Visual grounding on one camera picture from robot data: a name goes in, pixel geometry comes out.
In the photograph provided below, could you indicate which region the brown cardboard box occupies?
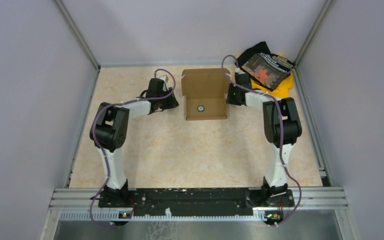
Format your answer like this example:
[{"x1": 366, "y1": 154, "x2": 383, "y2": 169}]
[{"x1": 181, "y1": 68, "x2": 230, "y2": 121}]

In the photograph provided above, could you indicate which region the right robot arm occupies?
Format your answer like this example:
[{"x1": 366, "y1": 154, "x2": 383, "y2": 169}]
[{"x1": 226, "y1": 72, "x2": 302, "y2": 206}]

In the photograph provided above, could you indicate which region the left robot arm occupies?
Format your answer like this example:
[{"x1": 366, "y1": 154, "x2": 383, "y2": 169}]
[{"x1": 89, "y1": 75, "x2": 179, "y2": 208}]

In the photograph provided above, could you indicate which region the black printed folded shirt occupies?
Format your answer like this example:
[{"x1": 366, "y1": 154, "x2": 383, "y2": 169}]
[{"x1": 236, "y1": 41, "x2": 296, "y2": 91}]

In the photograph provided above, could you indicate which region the yellow folded cloth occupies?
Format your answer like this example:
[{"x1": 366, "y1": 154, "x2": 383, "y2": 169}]
[{"x1": 246, "y1": 53, "x2": 294, "y2": 98}]

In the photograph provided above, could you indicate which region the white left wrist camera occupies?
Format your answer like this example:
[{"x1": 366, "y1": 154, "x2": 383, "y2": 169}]
[{"x1": 159, "y1": 75, "x2": 169, "y2": 85}]

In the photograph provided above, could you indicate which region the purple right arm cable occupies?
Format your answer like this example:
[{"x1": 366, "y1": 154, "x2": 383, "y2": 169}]
[{"x1": 221, "y1": 54, "x2": 303, "y2": 227}]

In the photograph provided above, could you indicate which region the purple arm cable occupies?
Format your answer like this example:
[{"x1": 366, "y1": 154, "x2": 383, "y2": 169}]
[
  {"x1": 221, "y1": 54, "x2": 303, "y2": 227},
  {"x1": 88, "y1": 68, "x2": 177, "y2": 229}
]

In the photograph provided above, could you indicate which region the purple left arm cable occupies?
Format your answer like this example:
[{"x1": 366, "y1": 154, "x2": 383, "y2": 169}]
[{"x1": 88, "y1": 68, "x2": 177, "y2": 229}]

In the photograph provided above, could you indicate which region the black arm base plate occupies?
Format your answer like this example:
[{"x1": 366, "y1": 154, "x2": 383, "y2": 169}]
[{"x1": 110, "y1": 187, "x2": 295, "y2": 217}]

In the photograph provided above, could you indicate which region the aluminium front rail frame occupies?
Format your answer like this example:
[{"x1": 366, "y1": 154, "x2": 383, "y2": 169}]
[{"x1": 48, "y1": 187, "x2": 349, "y2": 224}]

